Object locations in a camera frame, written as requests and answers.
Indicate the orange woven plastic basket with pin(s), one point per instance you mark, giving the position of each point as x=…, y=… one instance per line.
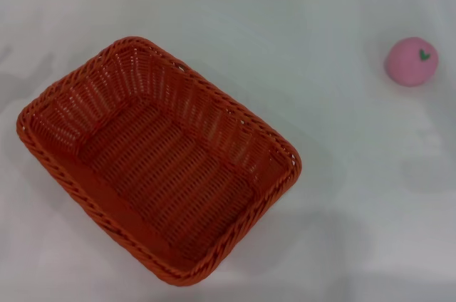
x=160, y=174

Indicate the pink peach toy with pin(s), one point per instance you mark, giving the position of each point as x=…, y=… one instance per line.
x=409, y=65

